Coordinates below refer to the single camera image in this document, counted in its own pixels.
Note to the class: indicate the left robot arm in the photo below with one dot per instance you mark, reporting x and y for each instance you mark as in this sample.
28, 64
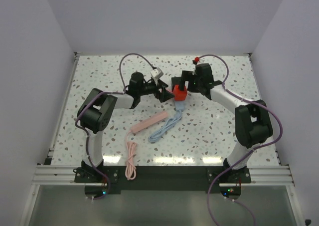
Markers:
96, 111

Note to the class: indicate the aluminium frame rail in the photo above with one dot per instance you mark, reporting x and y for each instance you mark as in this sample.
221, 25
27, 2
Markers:
260, 175

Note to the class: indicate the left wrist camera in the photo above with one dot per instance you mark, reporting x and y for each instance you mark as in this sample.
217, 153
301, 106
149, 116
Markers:
156, 74

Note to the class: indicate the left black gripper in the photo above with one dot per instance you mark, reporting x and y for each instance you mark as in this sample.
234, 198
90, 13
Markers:
164, 95

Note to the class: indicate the pink power strip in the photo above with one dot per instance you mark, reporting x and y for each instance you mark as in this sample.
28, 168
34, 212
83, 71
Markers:
149, 122

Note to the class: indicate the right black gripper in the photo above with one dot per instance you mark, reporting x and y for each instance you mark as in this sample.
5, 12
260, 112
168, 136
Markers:
187, 76

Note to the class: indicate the red cube plug adapter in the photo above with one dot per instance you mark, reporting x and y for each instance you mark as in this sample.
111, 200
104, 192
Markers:
180, 94

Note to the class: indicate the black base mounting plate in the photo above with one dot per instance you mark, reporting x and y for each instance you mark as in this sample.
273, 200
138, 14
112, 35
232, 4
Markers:
112, 179

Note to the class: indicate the black cube plug adapter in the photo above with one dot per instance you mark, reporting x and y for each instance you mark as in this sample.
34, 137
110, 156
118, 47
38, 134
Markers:
175, 81

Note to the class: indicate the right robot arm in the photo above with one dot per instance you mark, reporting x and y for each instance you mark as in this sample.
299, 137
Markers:
252, 122

